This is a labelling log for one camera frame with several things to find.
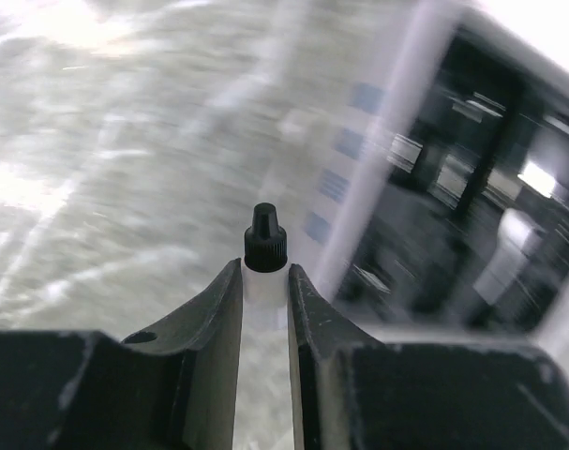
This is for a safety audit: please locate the white cardboard clipper box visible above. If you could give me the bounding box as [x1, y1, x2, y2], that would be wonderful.
[281, 1, 569, 378]

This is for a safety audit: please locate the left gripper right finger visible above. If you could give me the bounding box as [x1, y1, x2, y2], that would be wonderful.
[288, 264, 373, 449]

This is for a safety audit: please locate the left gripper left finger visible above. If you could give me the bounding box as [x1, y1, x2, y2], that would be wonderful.
[123, 259, 243, 449]

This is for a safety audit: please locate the small oil bottle black cap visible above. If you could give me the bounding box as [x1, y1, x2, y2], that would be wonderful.
[242, 202, 291, 329]

